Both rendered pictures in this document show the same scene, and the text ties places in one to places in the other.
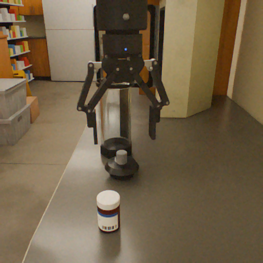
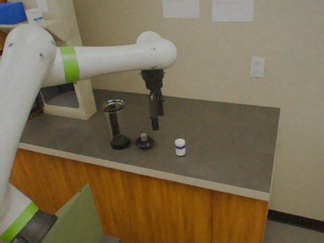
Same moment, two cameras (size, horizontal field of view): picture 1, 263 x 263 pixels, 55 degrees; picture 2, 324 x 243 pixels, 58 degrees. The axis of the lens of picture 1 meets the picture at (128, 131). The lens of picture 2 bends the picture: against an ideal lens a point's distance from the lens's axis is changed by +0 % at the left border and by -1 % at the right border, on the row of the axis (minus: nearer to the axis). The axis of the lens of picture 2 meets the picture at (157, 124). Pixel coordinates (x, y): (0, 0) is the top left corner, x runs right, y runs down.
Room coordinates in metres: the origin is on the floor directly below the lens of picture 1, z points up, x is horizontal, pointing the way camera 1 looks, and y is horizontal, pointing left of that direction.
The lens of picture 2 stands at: (0.04, 1.08, 1.79)
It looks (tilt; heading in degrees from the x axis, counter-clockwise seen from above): 31 degrees down; 294
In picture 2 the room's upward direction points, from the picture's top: 6 degrees counter-clockwise
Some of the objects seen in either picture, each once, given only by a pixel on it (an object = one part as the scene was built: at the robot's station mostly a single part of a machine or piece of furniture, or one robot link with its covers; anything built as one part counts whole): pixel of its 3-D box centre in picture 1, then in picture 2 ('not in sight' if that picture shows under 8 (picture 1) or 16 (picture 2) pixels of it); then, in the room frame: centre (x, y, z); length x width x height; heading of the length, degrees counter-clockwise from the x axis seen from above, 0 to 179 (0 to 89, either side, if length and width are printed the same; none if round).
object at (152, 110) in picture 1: (152, 122); (160, 109); (0.52, -0.05, 1.12); 0.03 x 0.01 x 0.07; 10
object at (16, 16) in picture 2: not in sight; (10, 13); (1.29, -0.09, 1.56); 0.10 x 0.10 x 0.09; 88
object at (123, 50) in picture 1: (122, 58); (154, 88); (0.51, 0.01, 1.25); 0.08 x 0.07 x 0.09; 100
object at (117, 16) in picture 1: (121, 16); (151, 72); (0.51, 0.01, 1.33); 0.12 x 0.09 x 0.06; 10
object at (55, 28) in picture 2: not in sight; (31, 32); (1.18, -0.08, 1.46); 0.32 x 0.11 x 0.10; 178
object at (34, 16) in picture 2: not in sight; (34, 16); (1.14, -0.08, 1.54); 0.05 x 0.05 x 0.06; 74
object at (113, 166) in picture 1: (121, 163); (144, 139); (0.59, 0.02, 0.97); 0.09 x 0.09 x 0.07
